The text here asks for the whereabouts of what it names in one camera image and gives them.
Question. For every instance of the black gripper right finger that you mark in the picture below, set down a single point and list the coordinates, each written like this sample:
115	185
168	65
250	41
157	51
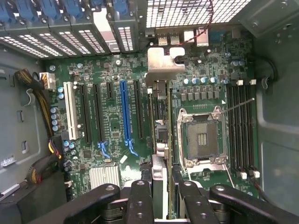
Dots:
198	207

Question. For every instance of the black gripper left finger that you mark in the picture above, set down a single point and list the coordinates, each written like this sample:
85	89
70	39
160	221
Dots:
140	205

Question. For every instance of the metal socket cover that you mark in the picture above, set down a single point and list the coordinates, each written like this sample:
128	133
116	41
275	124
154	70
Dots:
206	167

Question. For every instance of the silver chipset heatsink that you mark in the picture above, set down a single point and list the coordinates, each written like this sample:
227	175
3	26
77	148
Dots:
105	176

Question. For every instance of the black RAM slot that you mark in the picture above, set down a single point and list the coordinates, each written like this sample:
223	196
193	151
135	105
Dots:
232	128
244	128
173	149
250	128
238	128

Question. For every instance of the CPU socket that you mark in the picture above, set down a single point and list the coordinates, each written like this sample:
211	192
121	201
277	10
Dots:
202	140

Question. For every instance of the blue expansion slot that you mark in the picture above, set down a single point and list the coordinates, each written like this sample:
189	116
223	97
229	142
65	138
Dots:
125	109

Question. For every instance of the long black expansion slot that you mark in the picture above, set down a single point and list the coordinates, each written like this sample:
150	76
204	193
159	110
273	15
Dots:
99	112

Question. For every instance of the black open PC case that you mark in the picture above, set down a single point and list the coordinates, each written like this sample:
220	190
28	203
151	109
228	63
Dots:
275	140

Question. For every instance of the thin metal locking lever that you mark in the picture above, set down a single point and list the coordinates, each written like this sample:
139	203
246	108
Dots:
238	106

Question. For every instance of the white expansion slot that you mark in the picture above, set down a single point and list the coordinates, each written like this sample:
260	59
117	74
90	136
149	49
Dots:
71	112

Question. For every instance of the short black expansion slot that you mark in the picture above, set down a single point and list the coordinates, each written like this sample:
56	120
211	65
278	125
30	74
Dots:
110	91

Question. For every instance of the green motherboard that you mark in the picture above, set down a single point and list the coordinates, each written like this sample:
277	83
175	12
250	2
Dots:
112	70

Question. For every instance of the white power connector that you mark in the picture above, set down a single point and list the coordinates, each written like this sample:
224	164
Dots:
47	81

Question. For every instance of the black plastic duct box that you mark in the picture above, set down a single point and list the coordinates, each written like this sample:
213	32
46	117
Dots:
35	205

